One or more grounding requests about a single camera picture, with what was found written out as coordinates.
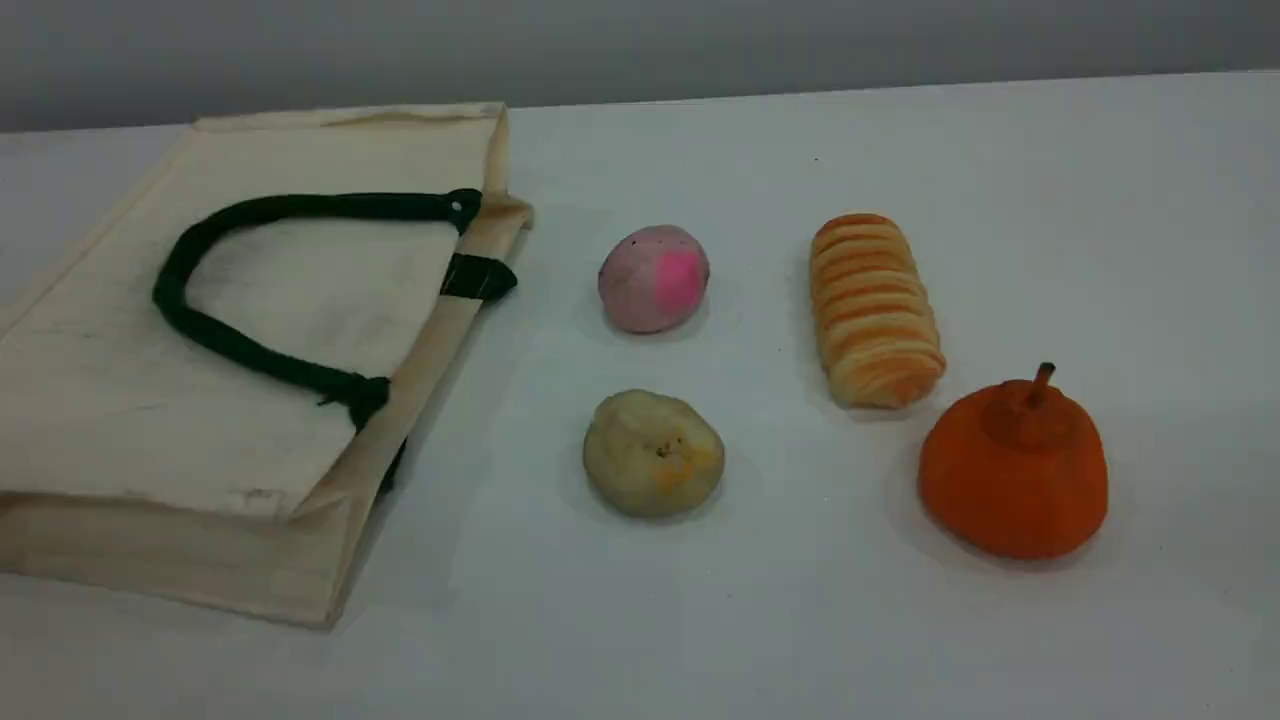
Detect beige egg yolk pastry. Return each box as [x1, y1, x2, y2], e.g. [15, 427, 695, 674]
[583, 389, 727, 519]

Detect cream plastic tray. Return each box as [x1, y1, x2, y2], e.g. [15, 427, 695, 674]
[0, 100, 536, 631]

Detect pink round pastry ball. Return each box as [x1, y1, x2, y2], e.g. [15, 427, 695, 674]
[598, 224, 712, 335]

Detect striped golden bread roll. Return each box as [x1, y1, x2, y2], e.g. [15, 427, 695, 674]
[809, 212, 948, 410]

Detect orange pumpkin shaped bun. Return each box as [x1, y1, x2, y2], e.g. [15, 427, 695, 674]
[917, 362, 1110, 561]

